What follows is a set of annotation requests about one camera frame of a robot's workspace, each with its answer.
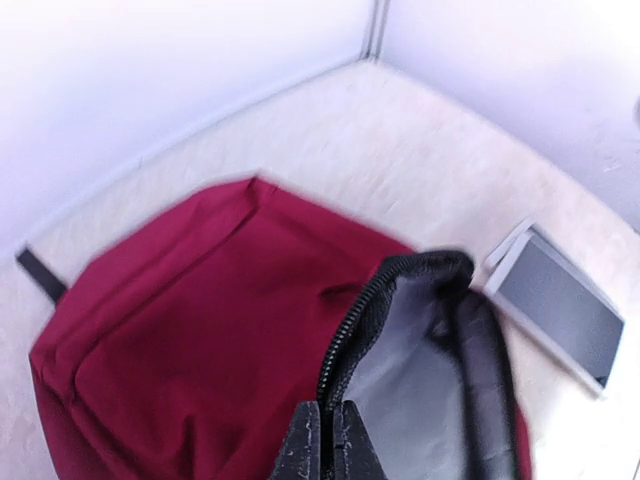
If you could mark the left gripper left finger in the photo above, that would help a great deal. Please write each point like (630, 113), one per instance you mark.
(299, 457)

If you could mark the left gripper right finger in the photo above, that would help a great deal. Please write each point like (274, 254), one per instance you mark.
(353, 455)

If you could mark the red backpack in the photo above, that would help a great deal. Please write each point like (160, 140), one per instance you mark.
(183, 351)

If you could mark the white tablet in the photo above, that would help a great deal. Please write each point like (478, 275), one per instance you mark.
(556, 305)
(499, 252)

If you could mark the right aluminium frame post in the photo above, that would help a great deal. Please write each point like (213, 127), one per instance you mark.
(374, 31)

